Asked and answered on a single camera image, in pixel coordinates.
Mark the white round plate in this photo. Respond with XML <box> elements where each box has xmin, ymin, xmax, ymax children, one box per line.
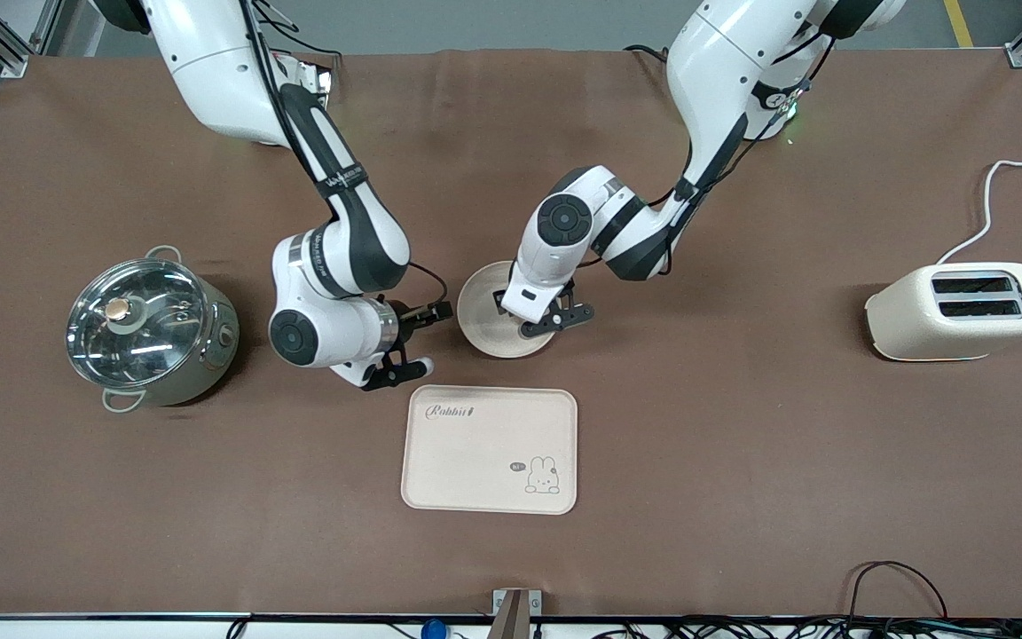
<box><xmin>457</xmin><ymin>260</ymin><xmax>562</xmax><ymax>359</ymax></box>

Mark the cream rabbit print tray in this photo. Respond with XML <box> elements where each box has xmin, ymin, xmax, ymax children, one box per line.
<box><xmin>400</xmin><ymin>384</ymin><xmax>579</xmax><ymax>516</ymax></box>

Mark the pale green electric pot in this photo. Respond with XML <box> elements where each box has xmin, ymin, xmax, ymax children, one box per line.
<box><xmin>65</xmin><ymin>245</ymin><xmax>240</xmax><ymax>414</ymax></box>

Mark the glass pot lid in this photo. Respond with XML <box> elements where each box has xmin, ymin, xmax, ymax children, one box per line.
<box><xmin>66</xmin><ymin>259</ymin><xmax>208</xmax><ymax>388</ymax></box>

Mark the brown table cover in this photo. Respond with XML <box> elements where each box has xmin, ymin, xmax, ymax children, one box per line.
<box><xmin>0</xmin><ymin>49</ymin><xmax>1022</xmax><ymax>618</ymax></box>

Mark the cream two-slot toaster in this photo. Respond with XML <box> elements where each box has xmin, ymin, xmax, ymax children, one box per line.
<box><xmin>864</xmin><ymin>261</ymin><xmax>1022</xmax><ymax>362</ymax></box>

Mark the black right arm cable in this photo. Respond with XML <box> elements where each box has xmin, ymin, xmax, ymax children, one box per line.
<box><xmin>240</xmin><ymin>0</ymin><xmax>450</xmax><ymax>309</ymax></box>

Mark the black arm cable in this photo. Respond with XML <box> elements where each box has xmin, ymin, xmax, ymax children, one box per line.
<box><xmin>578</xmin><ymin>18</ymin><xmax>840</xmax><ymax>276</ymax></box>
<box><xmin>240</xmin><ymin>0</ymin><xmax>450</xmax><ymax>309</ymax></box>

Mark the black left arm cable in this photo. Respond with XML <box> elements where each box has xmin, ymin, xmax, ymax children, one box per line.
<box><xmin>578</xmin><ymin>18</ymin><xmax>840</xmax><ymax>276</ymax></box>

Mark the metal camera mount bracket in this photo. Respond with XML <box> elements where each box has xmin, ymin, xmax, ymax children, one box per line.
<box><xmin>492</xmin><ymin>588</ymin><xmax>543</xmax><ymax>639</ymax></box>

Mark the black right base cable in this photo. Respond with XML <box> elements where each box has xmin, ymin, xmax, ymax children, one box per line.
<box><xmin>249</xmin><ymin>0</ymin><xmax>343</xmax><ymax>65</ymax></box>

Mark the black cable bundle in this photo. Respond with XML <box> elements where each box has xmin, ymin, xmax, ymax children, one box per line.
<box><xmin>591</xmin><ymin>612</ymin><xmax>1022</xmax><ymax>639</ymax></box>

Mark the black looped cable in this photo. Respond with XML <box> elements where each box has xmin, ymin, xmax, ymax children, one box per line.
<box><xmin>846</xmin><ymin>561</ymin><xmax>948</xmax><ymax>622</ymax></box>

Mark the white toaster power cable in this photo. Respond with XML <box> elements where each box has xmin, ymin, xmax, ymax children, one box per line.
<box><xmin>935</xmin><ymin>158</ymin><xmax>1022</xmax><ymax>265</ymax></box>

